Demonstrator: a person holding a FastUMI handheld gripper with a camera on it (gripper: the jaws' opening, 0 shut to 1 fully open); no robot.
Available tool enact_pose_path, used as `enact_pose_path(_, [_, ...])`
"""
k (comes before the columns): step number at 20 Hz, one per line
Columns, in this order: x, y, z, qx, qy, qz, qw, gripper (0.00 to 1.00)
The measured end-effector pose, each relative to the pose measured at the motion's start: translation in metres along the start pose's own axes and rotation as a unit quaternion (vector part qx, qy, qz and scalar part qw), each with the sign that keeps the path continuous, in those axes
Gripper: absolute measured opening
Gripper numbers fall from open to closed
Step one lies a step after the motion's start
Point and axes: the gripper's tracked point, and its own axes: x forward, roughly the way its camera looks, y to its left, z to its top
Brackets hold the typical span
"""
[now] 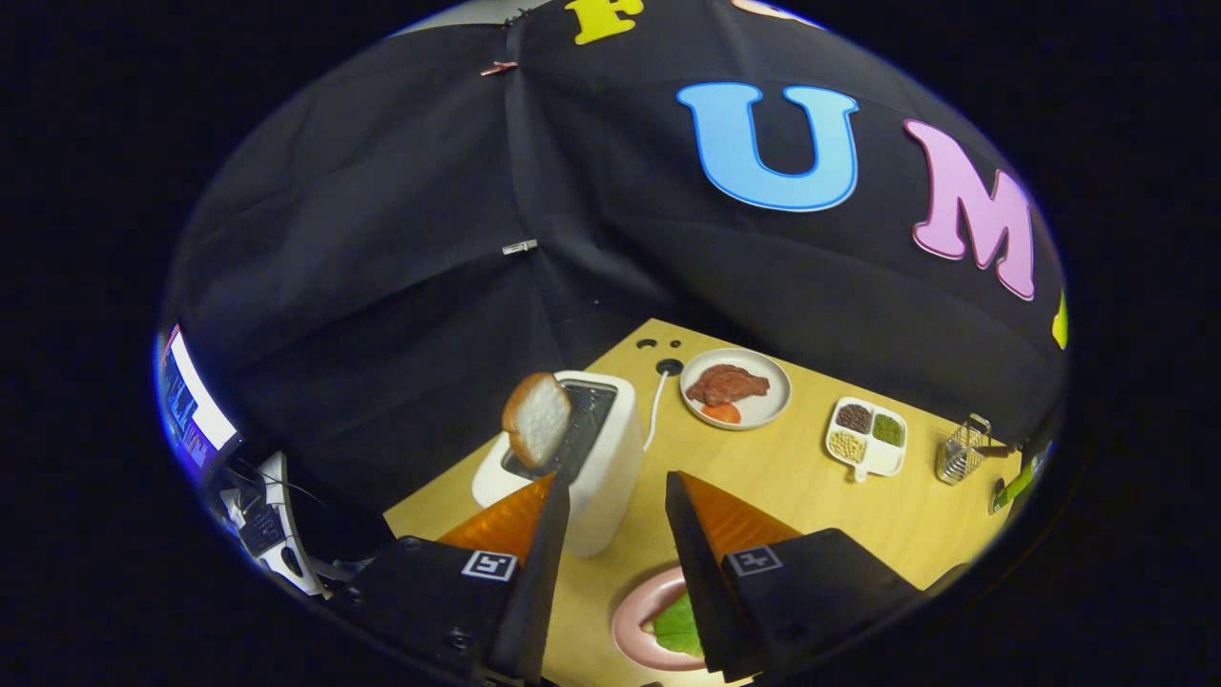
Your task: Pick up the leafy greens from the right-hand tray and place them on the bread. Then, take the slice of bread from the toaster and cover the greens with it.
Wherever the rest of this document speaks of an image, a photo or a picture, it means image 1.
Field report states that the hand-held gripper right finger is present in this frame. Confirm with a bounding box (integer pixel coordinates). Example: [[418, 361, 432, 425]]
[[665, 470, 926, 683]]

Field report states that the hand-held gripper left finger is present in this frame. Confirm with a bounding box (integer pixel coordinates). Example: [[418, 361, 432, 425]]
[[348, 470, 571, 686]]

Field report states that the green lettuce leaf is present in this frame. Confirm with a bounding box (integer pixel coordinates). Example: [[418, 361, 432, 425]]
[[652, 592, 707, 659]]

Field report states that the white bread slice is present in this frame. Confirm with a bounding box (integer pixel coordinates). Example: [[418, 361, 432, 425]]
[[502, 372, 573, 470]]

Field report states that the pink round plate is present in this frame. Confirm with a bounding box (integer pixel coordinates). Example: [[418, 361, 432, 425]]
[[610, 566, 712, 672]]

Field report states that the white toaster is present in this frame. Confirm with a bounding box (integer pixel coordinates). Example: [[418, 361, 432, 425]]
[[472, 370, 648, 558]]

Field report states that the round white plate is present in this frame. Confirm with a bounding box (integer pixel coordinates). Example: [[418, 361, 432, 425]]
[[679, 347, 793, 431]]

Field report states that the brown meat piece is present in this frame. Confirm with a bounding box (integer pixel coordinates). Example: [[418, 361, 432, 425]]
[[686, 364, 771, 407]]

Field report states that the white divided bean dish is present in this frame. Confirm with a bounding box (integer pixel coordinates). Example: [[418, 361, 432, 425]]
[[824, 396, 908, 483]]

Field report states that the white stand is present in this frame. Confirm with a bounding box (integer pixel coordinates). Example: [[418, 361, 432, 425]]
[[219, 451, 330, 597]]

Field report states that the green plastic bottle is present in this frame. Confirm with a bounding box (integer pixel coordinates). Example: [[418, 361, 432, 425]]
[[989, 441, 1055, 516]]

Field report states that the computer monitor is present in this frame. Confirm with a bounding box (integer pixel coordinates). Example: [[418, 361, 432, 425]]
[[155, 323, 241, 478]]

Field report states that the black backdrop cloth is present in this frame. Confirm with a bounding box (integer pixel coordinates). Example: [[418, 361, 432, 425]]
[[162, 0, 1067, 564]]

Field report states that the white toaster cable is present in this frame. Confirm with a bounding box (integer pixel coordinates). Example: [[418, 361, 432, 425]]
[[644, 367, 669, 452]]

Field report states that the metal wire holder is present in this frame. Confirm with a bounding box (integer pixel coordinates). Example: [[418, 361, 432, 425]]
[[935, 413, 993, 486]]

